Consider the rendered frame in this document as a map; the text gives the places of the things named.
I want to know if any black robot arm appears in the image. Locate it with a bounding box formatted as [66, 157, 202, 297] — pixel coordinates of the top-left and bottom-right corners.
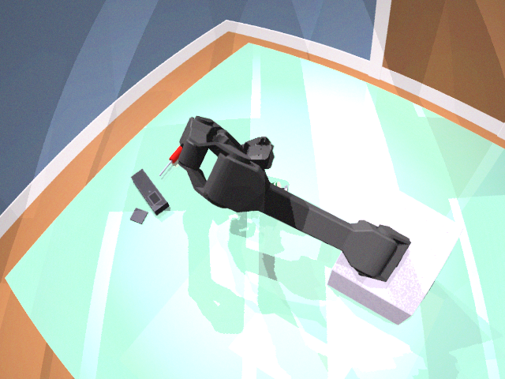
[178, 115, 411, 282]

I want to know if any red-handled screwdriver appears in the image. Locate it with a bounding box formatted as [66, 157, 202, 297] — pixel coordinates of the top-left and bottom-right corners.
[159, 145, 182, 177]

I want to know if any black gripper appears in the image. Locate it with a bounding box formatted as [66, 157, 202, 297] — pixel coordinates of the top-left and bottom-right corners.
[239, 137, 267, 176]

